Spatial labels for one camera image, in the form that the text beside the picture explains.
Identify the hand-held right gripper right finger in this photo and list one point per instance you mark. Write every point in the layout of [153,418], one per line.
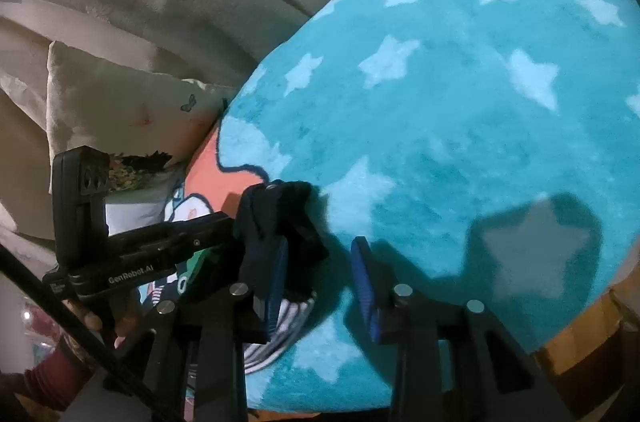
[364,287]

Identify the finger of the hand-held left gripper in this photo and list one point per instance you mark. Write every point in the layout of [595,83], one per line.
[260,222]

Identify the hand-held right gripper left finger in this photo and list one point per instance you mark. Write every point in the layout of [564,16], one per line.
[276,287]

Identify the dark striped pants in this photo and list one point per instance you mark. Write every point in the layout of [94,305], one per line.
[306,247]

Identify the person's left hand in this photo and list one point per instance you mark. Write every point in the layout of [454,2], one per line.
[122,327]

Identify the orange cartoon printed sheet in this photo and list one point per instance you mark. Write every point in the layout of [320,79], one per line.
[210,182]

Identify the floral patterned cloth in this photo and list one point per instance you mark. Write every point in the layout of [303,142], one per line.
[135,169]

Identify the beige butterfly pillow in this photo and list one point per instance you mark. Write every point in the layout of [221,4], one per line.
[115,112]

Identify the teal star blanket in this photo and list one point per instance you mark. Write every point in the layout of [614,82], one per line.
[440,127]

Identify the wooden bed frame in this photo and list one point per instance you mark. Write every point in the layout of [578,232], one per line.
[590,342]

